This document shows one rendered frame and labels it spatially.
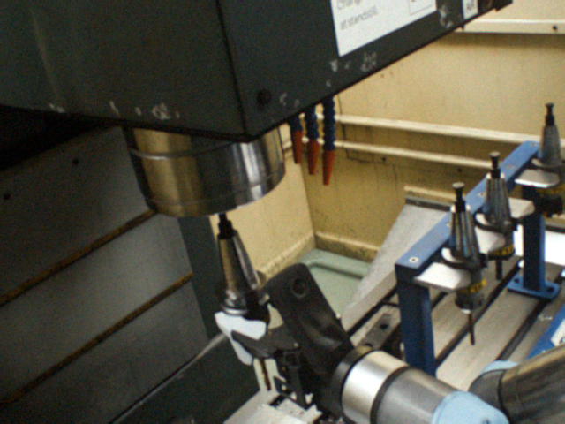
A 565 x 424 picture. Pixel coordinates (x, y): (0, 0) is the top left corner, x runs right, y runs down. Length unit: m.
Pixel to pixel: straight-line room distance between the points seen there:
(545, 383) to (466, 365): 0.58
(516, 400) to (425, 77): 1.15
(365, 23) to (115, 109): 0.22
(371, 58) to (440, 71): 1.15
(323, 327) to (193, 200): 0.18
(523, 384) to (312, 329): 0.22
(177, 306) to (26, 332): 0.33
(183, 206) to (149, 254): 0.59
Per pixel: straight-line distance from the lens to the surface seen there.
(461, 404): 0.61
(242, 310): 0.78
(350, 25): 0.55
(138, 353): 1.31
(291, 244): 2.16
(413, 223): 1.87
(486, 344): 1.31
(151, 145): 0.65
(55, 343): 1.18
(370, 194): 2.00
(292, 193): 2.12
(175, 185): 0.65
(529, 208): 1.09
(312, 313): 0.68
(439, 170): 1.83
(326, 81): 0.52
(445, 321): 1.37
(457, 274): 0.93
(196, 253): 1.38
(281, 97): 0.49
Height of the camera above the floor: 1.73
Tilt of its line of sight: 27 degrees down
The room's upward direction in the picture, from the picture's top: 12 degrees counter-clockwise
